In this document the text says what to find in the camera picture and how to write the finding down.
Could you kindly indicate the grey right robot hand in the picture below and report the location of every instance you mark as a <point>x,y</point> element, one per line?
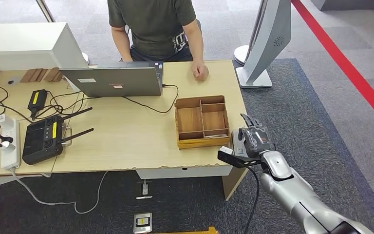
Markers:
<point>258,139</point>

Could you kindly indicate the person's left hand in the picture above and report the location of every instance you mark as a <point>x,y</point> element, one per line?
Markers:
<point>200,71</point>

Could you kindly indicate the person's right forearm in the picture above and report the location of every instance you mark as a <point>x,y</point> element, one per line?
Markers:
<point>122,45</point>

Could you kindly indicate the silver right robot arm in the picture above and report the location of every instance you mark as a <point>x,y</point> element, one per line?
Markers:
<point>300,197</point>

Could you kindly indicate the person's left forearm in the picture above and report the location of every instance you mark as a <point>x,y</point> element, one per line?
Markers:
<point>195,45</point>

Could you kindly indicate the white card reader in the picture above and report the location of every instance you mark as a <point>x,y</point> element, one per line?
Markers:
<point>235,147</point>

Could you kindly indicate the pale room key card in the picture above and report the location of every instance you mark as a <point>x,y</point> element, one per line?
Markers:
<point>215,136</point>

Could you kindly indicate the person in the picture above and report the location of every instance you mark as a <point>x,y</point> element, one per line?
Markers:
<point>154,25</point>

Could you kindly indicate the wooden compartment tray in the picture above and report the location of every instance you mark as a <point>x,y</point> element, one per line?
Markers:
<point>190,121</point>

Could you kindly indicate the grey kiosk display stand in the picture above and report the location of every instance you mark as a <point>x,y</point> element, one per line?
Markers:
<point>271,29</point>

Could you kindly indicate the grey laptop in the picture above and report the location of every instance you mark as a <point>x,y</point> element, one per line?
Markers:
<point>116,82</point>

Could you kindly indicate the red floor tape stripe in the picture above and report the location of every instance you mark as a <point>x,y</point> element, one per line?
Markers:
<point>345,64</point>

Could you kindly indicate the yellow board edge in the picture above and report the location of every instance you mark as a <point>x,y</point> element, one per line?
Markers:
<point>190,232</point>

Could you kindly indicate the white round stand base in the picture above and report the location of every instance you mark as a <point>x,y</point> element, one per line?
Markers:
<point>85,57</point>

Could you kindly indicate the floor outlet with white plug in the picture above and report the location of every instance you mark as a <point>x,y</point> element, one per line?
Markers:
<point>144,190</point>

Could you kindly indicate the metal floor socket plate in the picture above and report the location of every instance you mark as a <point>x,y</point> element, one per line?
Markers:
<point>142,223</point>

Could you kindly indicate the wooden block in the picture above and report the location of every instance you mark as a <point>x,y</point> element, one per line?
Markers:
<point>36,75</point>
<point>25,77</point>
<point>54,75</point>
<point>42,75</point>

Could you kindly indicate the black adapter with yellow label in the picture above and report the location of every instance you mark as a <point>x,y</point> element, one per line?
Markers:
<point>37,100</point>

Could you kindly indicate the black controller with antennas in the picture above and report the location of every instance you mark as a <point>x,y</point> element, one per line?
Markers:
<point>38,142</point>

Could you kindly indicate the large white box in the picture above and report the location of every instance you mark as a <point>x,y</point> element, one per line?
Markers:
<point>22,45</point>

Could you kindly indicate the white plug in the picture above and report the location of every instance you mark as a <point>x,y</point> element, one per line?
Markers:
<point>9,146</point>

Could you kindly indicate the black plug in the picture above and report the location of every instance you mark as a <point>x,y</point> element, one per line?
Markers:
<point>5,139</point>

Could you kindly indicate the white power strip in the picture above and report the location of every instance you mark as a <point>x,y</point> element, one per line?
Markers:
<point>11,155</point>

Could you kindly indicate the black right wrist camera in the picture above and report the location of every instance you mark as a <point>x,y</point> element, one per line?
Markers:
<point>235,159</point>

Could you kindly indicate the metal door frame post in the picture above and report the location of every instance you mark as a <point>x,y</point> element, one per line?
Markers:
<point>46,11</point>

